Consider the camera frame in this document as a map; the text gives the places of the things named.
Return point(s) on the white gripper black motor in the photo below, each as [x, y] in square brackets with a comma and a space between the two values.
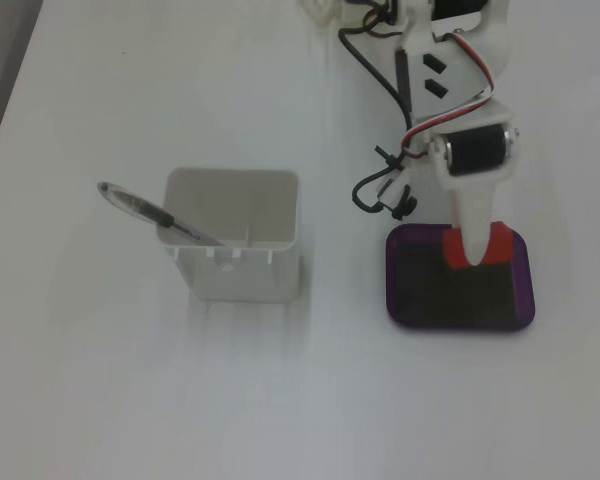
[472, 150]

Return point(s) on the red cube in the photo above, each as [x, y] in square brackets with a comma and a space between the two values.
[500, 245]

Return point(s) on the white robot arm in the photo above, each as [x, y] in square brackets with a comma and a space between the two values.
[455, 65]

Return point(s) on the white open plastic box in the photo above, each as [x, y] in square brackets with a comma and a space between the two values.
[260, 270]

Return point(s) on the purple square tray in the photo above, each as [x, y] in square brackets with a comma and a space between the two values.
[460, 300]

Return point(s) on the clear black ballpoint pen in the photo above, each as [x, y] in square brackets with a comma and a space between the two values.
[130, 202]

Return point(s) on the small white wrist camera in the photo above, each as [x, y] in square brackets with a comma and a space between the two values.
[395, 192]

